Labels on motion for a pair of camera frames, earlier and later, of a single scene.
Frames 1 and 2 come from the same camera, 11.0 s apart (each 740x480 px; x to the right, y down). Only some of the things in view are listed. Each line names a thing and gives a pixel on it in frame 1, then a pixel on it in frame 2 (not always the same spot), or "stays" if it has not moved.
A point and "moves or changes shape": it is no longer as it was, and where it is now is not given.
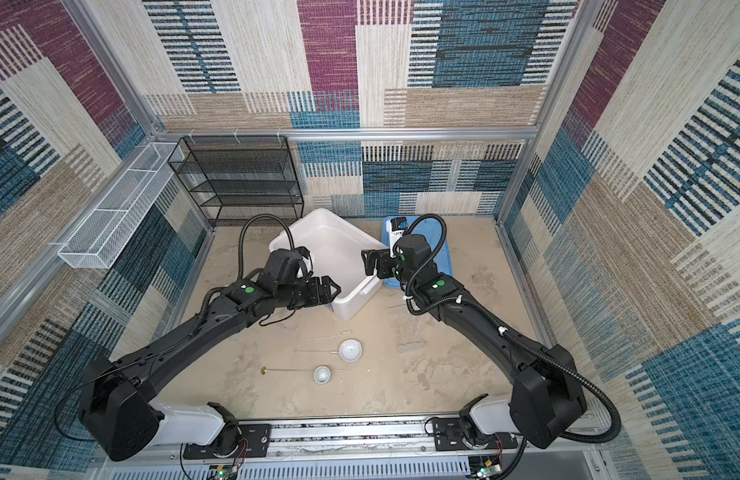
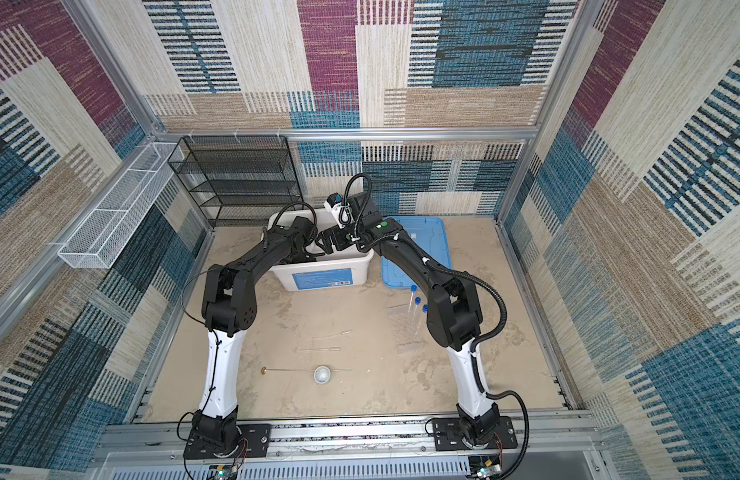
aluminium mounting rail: [349, 450] stays
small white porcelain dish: [322, 374] stays
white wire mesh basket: [103, 234] stays
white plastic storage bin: [336, 248] moves or changes shape
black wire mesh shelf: [239, 179] stays
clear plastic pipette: [342, 333] stays
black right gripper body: [388, 267] -> [344, 238]
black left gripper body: [305, 294] -> [302, 259]
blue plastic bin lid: [431, 229] stays
